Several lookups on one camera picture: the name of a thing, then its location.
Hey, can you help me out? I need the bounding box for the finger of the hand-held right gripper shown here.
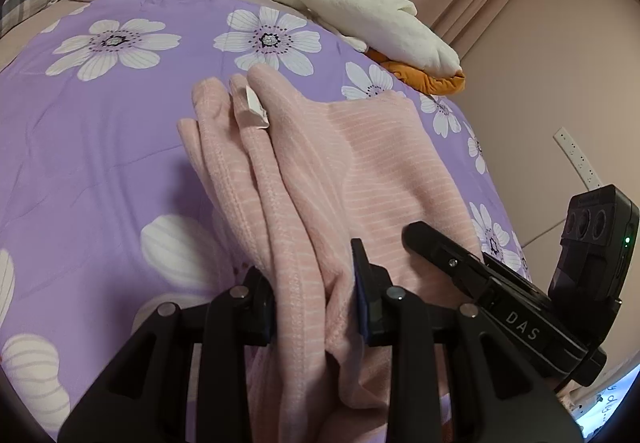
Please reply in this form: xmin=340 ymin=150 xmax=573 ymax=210
xmin=402 ymin=221 xmax=501 ymax=300

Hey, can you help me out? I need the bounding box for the white plush goose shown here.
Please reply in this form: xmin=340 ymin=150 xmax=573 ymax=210
xmin=236 ymin=0 xmax=466 ymax=96

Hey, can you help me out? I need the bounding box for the pink striped sweater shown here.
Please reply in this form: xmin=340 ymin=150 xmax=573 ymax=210
xmin=177 ymin=63 xmax=485 ymax=443

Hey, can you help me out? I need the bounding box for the white printed cloth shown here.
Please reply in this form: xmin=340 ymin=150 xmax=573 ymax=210
xmin=560 ymin=365 xmax=636 ymax=439

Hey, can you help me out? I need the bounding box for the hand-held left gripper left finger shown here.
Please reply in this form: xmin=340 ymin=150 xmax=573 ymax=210
xmin=57 ymin=265 xmax=276 ymax=443

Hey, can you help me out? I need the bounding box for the purple floral blanket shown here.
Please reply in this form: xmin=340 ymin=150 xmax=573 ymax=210
xmin=0 ymin=0 xmax=531 ymax=434

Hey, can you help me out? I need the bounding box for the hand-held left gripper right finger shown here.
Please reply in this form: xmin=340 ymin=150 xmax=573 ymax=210
xmin=350 ymin=238 xmax=585 ymax=443

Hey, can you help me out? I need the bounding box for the white power strip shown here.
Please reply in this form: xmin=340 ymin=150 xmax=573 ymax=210
xmin=553 ymin=125 xmax=603 ymax=190

